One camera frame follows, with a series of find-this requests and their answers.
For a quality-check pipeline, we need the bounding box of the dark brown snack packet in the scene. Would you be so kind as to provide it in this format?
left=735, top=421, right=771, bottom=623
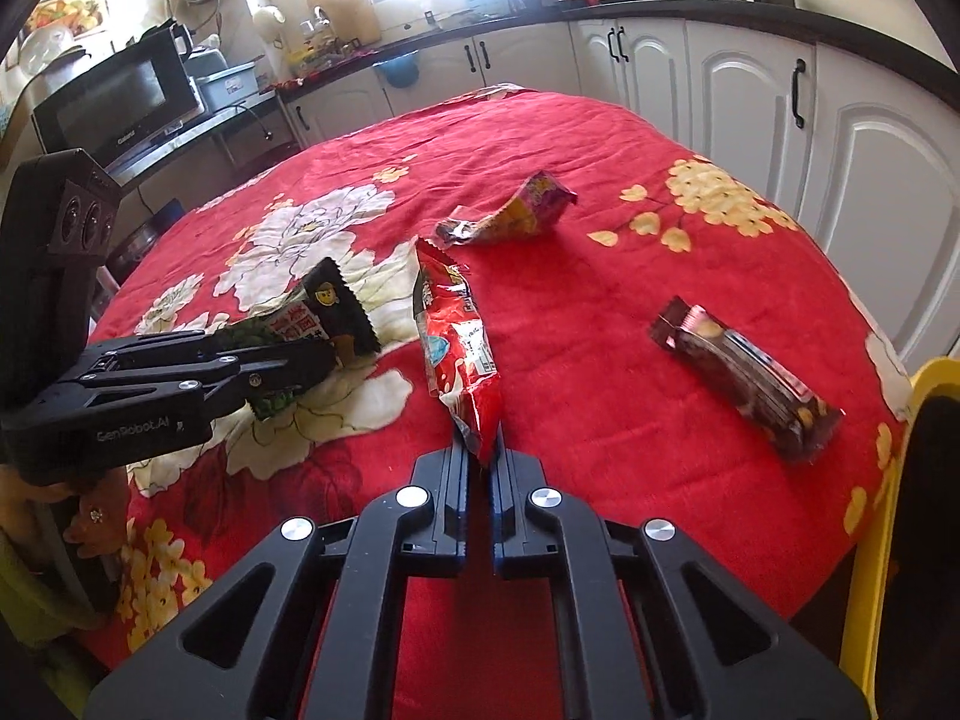
left=649, top=296, right=845, bottom=466

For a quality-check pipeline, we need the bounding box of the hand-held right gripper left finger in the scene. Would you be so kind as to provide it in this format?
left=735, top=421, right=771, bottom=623
left=86, top=435, right=477, bottom=720

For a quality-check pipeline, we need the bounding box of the green black snack packet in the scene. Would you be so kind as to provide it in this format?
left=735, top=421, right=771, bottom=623
left=221, top=256, right=380, bottom=421

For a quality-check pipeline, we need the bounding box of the person's left hand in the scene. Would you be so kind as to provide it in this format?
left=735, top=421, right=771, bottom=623
left=64, top=467, right=131, bottom=550

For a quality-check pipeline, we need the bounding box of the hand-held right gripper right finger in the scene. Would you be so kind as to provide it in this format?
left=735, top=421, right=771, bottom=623
left=487, top=442, right=878, bottom=720

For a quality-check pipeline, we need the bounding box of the beige water jug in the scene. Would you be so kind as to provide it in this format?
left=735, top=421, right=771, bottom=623
left=311, top=0, right=382, bottom=46

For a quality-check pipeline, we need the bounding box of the grey plastic basin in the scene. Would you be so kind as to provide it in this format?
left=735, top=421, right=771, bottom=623
left=196, top=60, right=267, bottom=112

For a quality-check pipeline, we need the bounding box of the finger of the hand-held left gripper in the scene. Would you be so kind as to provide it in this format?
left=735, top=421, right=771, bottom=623
left=79, top=328, right=227, bottom=374
left=45, top=340, right=336, bottom=422

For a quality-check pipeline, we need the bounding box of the black microwave oven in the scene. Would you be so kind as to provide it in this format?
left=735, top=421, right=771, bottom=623
left=30, top=30, right=207, bottom=170

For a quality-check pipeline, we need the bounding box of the red floral tablecloth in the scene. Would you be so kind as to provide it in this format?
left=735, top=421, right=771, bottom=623
left=75, top=86, right=916, bottom=720

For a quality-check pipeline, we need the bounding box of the fruit wall picture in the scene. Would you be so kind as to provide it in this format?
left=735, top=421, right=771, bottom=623
left=19, top=0, right=110, bottom=42

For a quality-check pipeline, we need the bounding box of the black kitchen countertop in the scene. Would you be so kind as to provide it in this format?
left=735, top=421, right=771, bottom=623
left=277, top=0, right=960, bottom=91

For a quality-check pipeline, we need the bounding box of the purple snack packet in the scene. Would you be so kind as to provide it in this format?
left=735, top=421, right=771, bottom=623
left=435, top=171, right=580, bottom=248

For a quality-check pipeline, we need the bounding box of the person's left forearm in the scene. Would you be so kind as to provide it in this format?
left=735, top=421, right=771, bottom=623
left=0, top=529, right=102, bottom=650

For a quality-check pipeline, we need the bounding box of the red snack packet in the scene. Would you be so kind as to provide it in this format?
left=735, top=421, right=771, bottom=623
left=414, top=236, right=502, bottom=470

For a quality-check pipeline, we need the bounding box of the yellow bin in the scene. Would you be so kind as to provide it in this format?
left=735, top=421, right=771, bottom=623
left=838, top=356, right=960, bottom=720

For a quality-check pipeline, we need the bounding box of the dark stool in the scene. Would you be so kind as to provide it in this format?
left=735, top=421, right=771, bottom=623
left=105, top=199, right=188, bottom=293

